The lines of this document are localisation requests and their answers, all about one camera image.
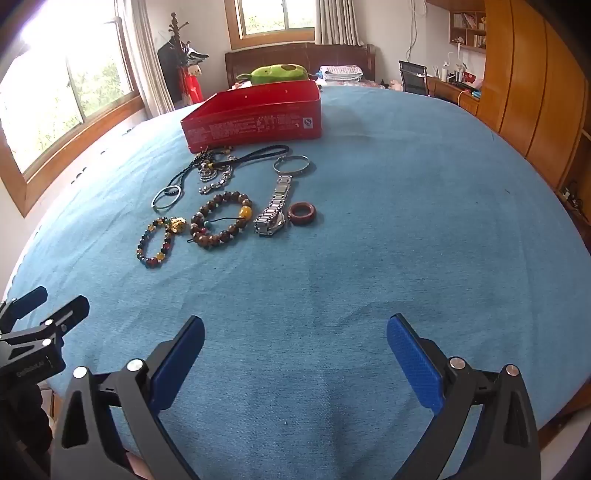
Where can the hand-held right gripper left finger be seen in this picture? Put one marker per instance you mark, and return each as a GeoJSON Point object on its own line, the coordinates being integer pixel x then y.
{"type": "Point", "coordinates": [178, 364]}

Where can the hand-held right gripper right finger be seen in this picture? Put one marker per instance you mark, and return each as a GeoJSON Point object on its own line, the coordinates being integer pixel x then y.
{"type": "Point", "coordinates": [413, 364]}

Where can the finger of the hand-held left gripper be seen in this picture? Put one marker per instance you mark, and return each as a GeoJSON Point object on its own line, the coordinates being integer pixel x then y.
{"type": "Point", "coordinates": [69, 311]}
{"type": "Point", "coordinates": [27, 302]}

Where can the red rectangular box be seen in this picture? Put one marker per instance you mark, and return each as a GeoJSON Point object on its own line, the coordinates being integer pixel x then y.
{"type": "Point", "coordinates": [251, 124]}

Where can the thin silver hoop bangle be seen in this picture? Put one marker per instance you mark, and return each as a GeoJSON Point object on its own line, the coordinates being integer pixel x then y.
{"type": "Point", "coordinates": [154, 199]}

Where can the silver metal wristwatch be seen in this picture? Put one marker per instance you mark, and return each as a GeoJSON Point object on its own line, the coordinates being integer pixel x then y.
{"type": "Point", "coordinates": [274, 203]}

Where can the large wooden framed window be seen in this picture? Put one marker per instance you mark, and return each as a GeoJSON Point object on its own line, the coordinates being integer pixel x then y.
{"type": "Point", "coordinates": [60, 83]}

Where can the red bag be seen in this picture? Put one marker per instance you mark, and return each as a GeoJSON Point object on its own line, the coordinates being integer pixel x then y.
{"type": "Point", "coordinates": [191, 85]}

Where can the pale pleated curtain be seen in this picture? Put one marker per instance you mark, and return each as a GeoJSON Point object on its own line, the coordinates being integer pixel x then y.
{"type": "Point", "coordinates": [150, 55]}
{"type": "Point", "coordinates": [339, 21]}

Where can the wooden desk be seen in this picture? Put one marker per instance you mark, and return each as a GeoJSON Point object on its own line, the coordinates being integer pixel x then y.
{"type": "Point", "coordinates": [455, 94]}

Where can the coat rack with clothes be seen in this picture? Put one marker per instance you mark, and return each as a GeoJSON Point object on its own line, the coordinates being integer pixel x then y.
{"type": "Point", "coordinates": [178, 50]}

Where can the black office chair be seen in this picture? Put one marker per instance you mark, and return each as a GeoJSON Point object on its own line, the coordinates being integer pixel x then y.
{"type": "Point", "coordinates": [413, 76]}

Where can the folded patterned cloth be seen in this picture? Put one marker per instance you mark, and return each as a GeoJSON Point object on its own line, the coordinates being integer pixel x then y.
{"type": "Point", "coordinates": [340, 73]}

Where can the green plush toy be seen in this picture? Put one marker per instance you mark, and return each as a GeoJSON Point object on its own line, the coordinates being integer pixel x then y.
{"type": "Point", "coordinates": [277, 73]}

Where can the wooden wardrobe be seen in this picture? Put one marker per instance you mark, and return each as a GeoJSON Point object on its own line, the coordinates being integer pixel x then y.
{"type": "Point", "coordinates": [526, 69]}

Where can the dark wooden headboard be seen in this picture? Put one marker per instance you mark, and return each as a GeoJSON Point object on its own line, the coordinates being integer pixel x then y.
{"type": "Point", "coordinates": [332, 57]}

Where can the small wooden framed window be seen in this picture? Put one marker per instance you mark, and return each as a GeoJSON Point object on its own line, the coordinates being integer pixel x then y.
{"type": "Point", "coordinates": [270, 21]}

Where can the wooden wall shelf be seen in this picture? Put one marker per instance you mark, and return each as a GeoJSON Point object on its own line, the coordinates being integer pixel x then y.
{"type": "Point", "coordinates": [467, 30]}

